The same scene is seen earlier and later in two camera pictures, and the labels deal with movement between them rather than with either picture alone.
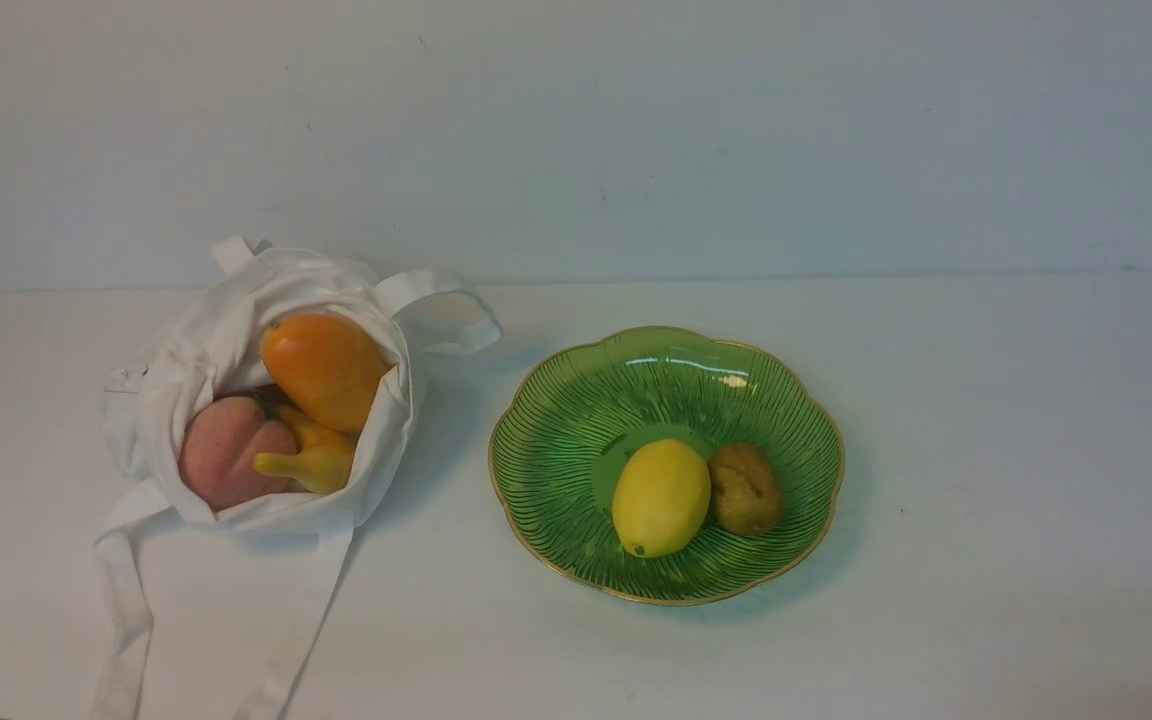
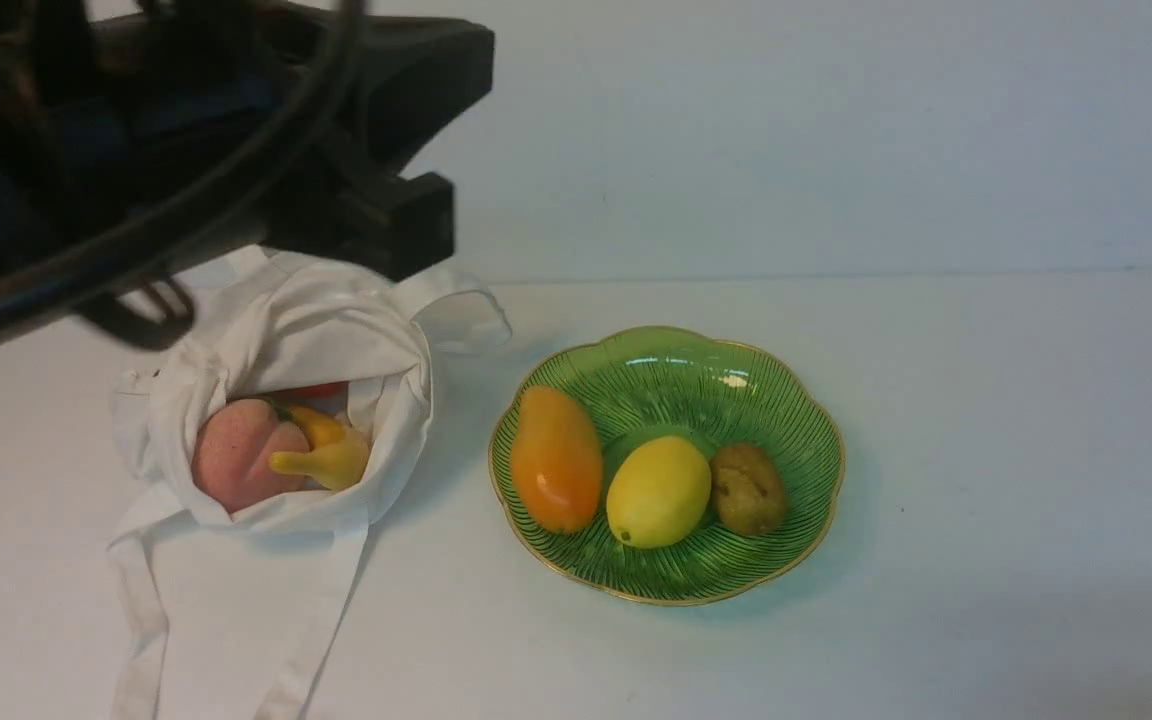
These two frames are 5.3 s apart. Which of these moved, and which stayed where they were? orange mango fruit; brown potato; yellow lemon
Moved: orange mango fruit
Stayed: yellow lemon; brown potato
